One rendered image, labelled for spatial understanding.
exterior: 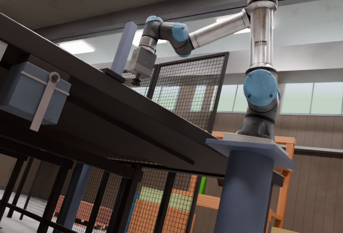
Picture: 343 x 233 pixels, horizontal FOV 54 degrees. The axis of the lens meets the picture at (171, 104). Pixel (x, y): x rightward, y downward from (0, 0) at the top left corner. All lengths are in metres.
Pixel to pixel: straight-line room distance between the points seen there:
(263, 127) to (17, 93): 0.85
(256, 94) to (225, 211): 0.42
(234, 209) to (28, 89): 0.77
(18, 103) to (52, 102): 0.09
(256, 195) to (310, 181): 7.06
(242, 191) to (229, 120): 8.24
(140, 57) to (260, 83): 0.50
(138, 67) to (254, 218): 0.72
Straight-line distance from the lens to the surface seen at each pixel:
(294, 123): 8.79
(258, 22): 1.37
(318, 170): 8.33
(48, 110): 0.94
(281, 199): 5.54
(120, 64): 3.60
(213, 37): 1.55
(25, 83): 0.92
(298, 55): 7.44
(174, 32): 1.44
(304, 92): 9.03
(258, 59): 1.29
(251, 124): 1.33
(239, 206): 1.25
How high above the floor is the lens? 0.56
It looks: 18 degrees up
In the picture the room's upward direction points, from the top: 15 degrees clockwise
